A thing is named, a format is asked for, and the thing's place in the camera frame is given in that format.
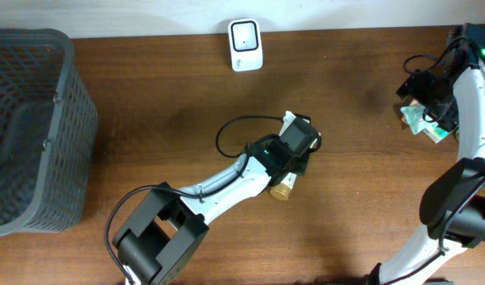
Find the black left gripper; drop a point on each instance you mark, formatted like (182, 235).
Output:
(302, 162)

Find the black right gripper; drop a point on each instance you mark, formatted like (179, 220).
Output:
(414, 87)

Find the white tube gold cap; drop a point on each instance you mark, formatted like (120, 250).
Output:
(283, 190)

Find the teal wet wipes pack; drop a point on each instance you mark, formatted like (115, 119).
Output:
(413, 117)

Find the green tissue pack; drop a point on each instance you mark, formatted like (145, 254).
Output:
(435, 132)

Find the orange tissue pack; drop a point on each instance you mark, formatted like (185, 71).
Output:
(414, 103)

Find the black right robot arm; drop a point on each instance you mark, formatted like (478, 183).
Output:
(452, 209)

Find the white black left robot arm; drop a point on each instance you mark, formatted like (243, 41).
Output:
(164, 231)

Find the white barcode scanner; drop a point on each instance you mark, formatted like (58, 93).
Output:
(245, 45)

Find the grey plastic mesh basket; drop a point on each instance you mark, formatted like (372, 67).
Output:
(48, 124)

